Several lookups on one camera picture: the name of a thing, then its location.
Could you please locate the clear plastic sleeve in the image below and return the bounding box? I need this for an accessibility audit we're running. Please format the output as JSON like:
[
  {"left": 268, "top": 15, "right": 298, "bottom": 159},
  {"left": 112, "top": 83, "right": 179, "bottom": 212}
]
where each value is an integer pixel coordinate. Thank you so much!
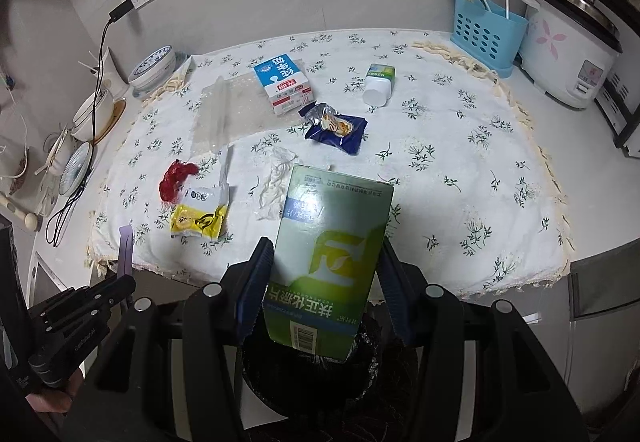
[{"left": 218, "top": 144, "right": 236, "bottom": 188}]

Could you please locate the person's left hand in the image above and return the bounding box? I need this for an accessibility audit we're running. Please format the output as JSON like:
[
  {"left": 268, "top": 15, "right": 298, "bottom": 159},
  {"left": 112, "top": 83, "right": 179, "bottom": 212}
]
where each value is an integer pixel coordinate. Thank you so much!
[{"left": 25, "top": 369, "right": 83, "bottom": 415}]

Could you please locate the grey cabinet panel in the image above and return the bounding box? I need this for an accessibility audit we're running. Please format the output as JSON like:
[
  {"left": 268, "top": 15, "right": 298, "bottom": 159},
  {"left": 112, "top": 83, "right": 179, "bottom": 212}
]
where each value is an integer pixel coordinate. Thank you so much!
[{"left": 567, "top": 242, "right": 640, "bottom": 323}]

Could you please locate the blue striped plate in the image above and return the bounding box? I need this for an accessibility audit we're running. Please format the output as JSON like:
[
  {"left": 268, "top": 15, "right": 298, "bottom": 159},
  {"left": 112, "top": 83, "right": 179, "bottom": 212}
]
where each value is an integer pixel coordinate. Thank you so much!
[{"left": 59, "top": 142, "right": 95, "bottom": 197}]

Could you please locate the yellow snack packet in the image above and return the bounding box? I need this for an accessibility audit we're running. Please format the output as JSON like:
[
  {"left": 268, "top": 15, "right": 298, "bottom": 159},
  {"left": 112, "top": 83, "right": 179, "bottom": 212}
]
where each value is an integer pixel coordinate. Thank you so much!
[{"left": 170, "top": 203, "right": 228, "bottom": 240}]

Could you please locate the round wooden trivet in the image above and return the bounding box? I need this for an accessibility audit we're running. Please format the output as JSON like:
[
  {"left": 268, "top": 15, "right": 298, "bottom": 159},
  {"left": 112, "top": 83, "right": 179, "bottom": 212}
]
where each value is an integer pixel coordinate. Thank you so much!
[{"left": 92, "top": 99, "right": 126, "bottom": 143}]

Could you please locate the dark blue snack wrapper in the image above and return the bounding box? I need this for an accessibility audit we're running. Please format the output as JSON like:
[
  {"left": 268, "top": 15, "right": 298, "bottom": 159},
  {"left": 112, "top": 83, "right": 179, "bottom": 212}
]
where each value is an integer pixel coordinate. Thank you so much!
[{"left": 298, "top": 102, "right": 369, "bottom": 156}]

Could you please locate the black charger cable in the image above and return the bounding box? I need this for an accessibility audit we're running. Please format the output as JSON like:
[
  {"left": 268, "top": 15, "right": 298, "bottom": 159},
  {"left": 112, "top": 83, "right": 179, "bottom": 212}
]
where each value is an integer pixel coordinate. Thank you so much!
[{"left": 46, "top": 19, "right": 113, "bottom": 248}]

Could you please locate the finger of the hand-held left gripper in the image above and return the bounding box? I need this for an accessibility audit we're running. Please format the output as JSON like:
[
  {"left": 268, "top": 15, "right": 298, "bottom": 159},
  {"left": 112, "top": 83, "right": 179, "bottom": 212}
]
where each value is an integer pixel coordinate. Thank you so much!
[
  {"left": 29, "top": 288, "right": 108, "bottom": 333},
  {"left": 85, "top": 223, "right": 137, "bottom": 310}
]

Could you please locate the white snack packet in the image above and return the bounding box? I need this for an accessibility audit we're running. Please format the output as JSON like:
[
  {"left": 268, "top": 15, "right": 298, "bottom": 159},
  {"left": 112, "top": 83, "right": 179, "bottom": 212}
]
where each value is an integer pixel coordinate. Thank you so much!
[{"left": 181, "top": 184, "right": 232, "bottom": 210}]

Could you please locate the white pot with chopsticks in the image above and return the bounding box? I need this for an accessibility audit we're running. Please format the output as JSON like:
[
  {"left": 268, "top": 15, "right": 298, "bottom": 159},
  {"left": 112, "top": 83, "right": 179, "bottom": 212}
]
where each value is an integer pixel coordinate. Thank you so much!
[{"left": 44, "top": 124, "right": 76, "bottom": 173}]

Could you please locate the white floral tablecloth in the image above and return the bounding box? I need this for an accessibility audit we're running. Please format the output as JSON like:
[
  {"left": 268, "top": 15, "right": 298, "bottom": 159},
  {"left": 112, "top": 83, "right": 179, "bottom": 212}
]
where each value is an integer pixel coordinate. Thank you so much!
[{"left": 86, "top": 29, "right": 576, "bottom": 303}]

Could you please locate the red wrapper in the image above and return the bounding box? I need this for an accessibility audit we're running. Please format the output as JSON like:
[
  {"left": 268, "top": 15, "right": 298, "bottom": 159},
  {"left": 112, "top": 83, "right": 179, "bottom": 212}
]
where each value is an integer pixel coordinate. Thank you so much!
[{"left": 159, "top": 161, "right": 200, "bottom": 203}]

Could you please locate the white black countertop oven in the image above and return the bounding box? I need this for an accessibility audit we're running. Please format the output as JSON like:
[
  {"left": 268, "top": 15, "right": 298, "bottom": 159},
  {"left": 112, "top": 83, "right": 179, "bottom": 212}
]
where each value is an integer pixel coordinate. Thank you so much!
[{"left": 595, "top": 57, "right": 640, "bottom": 158}]

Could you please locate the white cup with sticks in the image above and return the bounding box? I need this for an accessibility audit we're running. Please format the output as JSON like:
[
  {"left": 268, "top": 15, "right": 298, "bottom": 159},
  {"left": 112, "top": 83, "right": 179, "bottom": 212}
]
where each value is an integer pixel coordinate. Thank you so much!
[{"left": 80, "top": 47, "right": 131, "bottom": 101}]

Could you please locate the white pill bottle green label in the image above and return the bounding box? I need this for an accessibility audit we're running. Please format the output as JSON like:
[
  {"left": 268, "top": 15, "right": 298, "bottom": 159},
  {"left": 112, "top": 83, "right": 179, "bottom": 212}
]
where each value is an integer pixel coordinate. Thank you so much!
[{"left": 361, "top": 63, "right": 397, "bottom": 107}]

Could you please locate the green cardboard medicine box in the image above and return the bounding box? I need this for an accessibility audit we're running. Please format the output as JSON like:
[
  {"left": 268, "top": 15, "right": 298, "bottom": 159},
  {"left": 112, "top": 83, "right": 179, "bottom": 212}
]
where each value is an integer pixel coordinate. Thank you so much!
[{"left": 263, "top": 164, "right": 395, "bottom": 363}]

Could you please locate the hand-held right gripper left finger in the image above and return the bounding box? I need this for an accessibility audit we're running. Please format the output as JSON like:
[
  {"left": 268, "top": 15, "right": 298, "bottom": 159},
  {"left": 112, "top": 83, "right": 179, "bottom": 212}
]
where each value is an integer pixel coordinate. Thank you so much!
[{"left": 85, "top": 236, "right": 276, "bottom": 442}]

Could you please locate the white rice cooker pink flower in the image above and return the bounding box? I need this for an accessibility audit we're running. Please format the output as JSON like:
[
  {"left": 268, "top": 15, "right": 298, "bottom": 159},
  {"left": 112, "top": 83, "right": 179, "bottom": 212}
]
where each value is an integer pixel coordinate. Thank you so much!
[{"left": 517, "top": 0, "right": 623, "bottom": 110}]

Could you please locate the black charger plug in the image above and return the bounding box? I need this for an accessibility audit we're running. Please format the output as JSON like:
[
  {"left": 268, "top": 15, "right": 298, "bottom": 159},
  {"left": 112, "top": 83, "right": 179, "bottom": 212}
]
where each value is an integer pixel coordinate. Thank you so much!
[{"left": 109, "top": 0, "right": 135, "bottom": 23}]

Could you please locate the blue white milk carton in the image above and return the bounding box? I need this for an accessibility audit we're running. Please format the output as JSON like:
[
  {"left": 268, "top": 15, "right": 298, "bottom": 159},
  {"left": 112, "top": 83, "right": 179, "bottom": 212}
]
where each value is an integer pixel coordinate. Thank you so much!
[{"left": 252, "top": 53, "right": 317, "bottom": 117}]

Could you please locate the clear bubble wrap bag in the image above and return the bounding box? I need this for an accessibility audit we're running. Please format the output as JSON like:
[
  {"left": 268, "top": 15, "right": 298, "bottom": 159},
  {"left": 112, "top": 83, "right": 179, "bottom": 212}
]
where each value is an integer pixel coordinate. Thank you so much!
[{"left": 189, "top": 72, "right": 273, "bottom": 155}]

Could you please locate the blue perforated utensil holder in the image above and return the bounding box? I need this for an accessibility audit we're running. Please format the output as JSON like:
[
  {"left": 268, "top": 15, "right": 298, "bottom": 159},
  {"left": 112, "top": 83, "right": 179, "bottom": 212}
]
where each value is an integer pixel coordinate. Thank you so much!
[{"left": 450, "top": 0, "right": 530, "bottom": 79}]

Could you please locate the wooden spoon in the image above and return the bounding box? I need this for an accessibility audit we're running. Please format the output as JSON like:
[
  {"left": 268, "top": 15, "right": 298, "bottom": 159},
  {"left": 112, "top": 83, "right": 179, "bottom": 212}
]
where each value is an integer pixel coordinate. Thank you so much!
[{"left": 0, "top": 194, "right": 41, "bottom": 232}]

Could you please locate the black trash bin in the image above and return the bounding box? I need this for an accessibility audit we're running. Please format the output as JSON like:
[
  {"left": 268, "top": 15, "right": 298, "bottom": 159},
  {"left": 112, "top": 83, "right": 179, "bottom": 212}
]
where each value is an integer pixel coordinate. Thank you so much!
[{"left": 240, "top": 304, "right": 386, "bottom": 423}]

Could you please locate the plain white bowl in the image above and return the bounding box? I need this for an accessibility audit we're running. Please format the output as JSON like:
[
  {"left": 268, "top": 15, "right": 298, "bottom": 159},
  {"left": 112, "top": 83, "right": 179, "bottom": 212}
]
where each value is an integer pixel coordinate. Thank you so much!
[
  {"left": 70, "top": 89, "right": 117, "bottom": 130},
  {"left": 72, "top": 104, "right": 119, "bottom": 143}
]

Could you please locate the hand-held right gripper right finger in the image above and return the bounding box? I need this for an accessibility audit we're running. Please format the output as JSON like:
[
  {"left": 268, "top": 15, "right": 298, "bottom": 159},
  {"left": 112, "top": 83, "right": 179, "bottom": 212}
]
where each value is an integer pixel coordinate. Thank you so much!
[{"left": 375, "top": 239, "right": 586, "bottom": 442}]

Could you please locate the blue patterned white bowl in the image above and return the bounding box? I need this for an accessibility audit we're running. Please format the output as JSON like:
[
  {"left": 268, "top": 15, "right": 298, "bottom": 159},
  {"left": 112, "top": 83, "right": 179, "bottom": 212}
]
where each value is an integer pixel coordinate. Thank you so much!
[
  {"left": 128, "top": 46, "right": 176, "bottom": 78},
  {"left": 129, "top": 64, "right": 177, "bottom": 89}
]

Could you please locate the grey metal appliance door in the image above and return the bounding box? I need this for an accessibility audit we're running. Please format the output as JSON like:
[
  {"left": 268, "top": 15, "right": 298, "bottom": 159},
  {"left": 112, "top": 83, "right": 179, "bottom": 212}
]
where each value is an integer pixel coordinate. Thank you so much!
[{"left": 30, "top": 257, "right": 93, "bottom": 308}]

